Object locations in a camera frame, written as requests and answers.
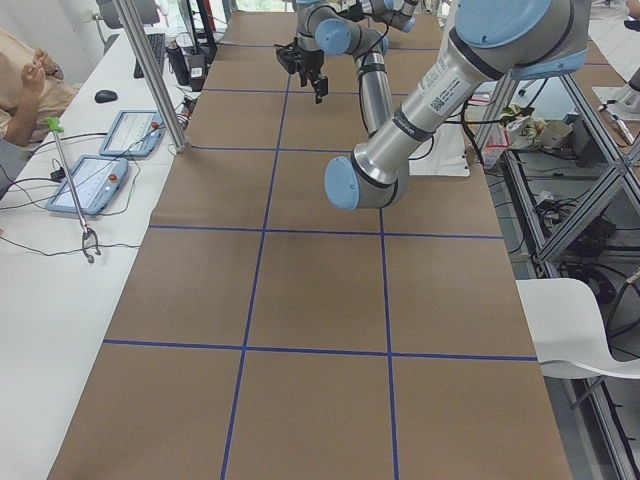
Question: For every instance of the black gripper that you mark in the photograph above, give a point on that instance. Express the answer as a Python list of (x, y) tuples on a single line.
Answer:
[(311, 63)]

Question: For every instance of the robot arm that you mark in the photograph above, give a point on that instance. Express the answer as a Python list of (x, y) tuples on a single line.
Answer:
[(324, 31), (490, 39)]

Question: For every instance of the black water bottle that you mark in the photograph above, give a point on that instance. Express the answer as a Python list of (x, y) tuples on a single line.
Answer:
[(178, 63)]

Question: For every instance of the blue teach pendant far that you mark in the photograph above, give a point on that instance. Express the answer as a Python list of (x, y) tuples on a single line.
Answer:
[(134, 133)]

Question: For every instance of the blue teach pendant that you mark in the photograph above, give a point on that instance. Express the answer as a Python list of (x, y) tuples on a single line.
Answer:
[(134, 133), (96, 179)]

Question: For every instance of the black computer mouse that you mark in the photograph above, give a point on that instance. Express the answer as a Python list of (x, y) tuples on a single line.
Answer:
[(105, 96)]

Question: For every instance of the white plastic bag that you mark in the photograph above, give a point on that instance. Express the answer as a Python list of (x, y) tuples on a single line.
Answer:
[(523, 129)]

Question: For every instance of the blue teach pendant near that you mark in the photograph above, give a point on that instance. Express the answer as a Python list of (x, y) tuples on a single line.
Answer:
[(96, 179)]

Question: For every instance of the metal grabber tool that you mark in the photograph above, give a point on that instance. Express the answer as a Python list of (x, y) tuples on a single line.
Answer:
[(89, 243)]

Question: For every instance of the seated person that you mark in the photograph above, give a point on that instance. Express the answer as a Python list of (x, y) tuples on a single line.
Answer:
[(33, 88)]

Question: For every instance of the white chair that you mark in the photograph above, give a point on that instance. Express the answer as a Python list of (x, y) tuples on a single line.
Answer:
[(568, 332)]

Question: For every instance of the aluminium frame post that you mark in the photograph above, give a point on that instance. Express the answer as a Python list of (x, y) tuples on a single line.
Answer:
[(133, 26)]

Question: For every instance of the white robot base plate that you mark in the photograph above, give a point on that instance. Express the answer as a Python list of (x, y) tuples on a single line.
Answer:
[(444, 155)]

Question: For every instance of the aluminium table frame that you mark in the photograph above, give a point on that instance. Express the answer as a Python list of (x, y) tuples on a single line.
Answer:
[(573, 211)]

